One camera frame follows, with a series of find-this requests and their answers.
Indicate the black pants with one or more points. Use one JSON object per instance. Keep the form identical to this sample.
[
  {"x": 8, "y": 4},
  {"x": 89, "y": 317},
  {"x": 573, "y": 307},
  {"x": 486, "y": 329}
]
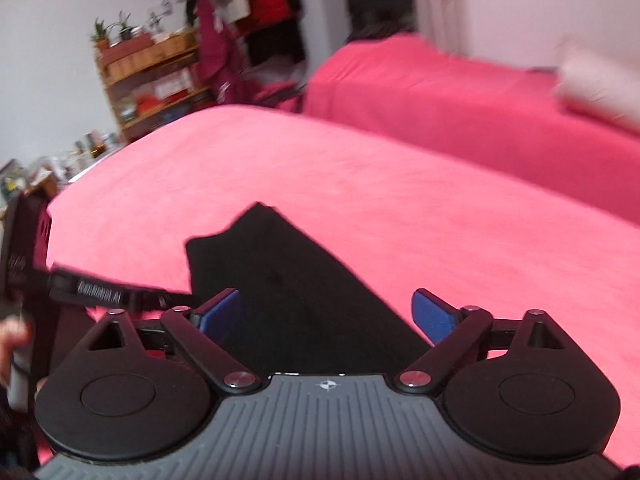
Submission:
[{"x": 300, "y": 300}]

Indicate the wooden shelf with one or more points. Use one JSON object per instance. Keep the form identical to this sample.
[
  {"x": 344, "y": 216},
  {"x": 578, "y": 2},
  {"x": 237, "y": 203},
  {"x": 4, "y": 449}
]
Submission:
[{"x": 150, "y": 75}]

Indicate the person's left hand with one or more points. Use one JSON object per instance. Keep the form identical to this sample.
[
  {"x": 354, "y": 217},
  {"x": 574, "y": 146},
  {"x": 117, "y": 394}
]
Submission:
[{"x": 11, "y": 335}]

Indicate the cluttered small items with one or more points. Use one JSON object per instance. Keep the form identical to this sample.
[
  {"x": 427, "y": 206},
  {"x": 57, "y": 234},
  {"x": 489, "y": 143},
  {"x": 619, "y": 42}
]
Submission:
[{"x": 65, "y": 157}]

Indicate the maroon hanging garment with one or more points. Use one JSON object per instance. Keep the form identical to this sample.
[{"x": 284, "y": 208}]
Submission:
[{"x": 220, "y": 50}]

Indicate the pink blanket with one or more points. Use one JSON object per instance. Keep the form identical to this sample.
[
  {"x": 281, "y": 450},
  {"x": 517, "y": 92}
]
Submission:
[{"x": 400, "y": 200}]

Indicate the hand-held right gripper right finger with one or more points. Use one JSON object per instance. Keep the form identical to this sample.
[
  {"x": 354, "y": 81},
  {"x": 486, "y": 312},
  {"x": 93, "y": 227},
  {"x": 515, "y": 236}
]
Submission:
[{"x": 432, "y": 317}]

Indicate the red-covered bed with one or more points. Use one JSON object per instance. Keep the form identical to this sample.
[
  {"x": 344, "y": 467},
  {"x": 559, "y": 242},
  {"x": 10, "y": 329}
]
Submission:
[{"x": 425, "y": 90}]

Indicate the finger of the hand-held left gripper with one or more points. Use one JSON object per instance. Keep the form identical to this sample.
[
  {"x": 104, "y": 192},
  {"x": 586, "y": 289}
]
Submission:
[{"x": 100, "y": 287}]

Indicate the black hanging garment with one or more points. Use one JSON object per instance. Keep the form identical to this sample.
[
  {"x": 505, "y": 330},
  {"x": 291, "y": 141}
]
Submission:
[{"x": 275, "y": 42}]

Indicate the pale curtain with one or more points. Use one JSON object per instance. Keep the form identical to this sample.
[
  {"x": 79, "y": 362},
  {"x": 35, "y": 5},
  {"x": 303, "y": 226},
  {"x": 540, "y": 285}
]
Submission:
[{"x": 440, "y": 0}]

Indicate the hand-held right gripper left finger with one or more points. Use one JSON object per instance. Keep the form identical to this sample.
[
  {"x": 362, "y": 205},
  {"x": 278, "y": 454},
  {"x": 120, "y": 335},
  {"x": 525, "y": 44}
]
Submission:
[{"x": 220, "y": 316}]

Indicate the pale pink pillow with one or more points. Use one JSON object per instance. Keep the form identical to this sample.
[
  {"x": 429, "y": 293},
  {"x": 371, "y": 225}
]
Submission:
[{"x": 600, "y": 90}]

